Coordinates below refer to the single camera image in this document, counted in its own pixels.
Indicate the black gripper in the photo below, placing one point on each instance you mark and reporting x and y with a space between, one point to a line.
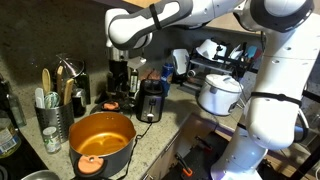
118 70

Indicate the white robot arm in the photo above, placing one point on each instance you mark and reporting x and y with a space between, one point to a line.
280 100

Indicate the dark jar silver lid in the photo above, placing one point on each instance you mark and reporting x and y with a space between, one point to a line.
79 103

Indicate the dark pot orange interior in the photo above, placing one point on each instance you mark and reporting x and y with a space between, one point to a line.
100 133

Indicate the wooden counter cabinet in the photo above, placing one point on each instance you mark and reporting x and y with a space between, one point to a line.
186 133

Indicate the green olive oil bottle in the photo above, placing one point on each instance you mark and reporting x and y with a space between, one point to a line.
133 85

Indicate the black toaster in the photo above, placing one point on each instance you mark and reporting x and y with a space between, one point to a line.
150 103

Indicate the wooden spatula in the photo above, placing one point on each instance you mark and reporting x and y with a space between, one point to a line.
68 90

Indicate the wooden stirring stick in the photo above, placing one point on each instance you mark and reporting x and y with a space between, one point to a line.
59 80

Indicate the perforated metal utensil holder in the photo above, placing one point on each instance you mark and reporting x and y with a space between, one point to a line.
55 118

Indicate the wooden spoon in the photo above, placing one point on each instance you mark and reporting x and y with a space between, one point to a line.
46 80

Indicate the white plastic spatula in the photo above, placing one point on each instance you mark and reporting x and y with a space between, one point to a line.
39 98

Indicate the small glass spice jar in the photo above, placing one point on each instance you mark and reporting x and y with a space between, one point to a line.
51 141

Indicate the black metal dish rack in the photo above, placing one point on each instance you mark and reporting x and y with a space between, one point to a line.
213 65

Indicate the white kitchen appliance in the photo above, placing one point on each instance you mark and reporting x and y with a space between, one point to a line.
210 48

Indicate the white rice cooker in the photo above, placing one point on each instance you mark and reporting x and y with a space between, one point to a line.
218 96

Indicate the tall clear glass bottle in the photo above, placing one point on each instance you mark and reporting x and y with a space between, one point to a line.
15 110

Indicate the orange black clamp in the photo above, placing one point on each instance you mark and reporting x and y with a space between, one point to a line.
186 171

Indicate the black tool tray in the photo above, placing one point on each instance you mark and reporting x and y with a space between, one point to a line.
203 160

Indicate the white round plate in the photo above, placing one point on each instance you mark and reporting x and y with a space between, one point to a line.
40 176

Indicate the labelled cooking oil bottle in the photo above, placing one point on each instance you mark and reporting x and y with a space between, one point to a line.
8 140

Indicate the black stove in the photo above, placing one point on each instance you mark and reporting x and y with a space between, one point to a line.
16 166

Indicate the teal spatula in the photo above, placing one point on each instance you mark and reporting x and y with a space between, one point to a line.
251 50

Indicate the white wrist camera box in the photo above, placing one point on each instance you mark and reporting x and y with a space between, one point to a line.
137 62

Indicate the wooden wall cabinet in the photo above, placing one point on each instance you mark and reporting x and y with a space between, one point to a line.
143 2

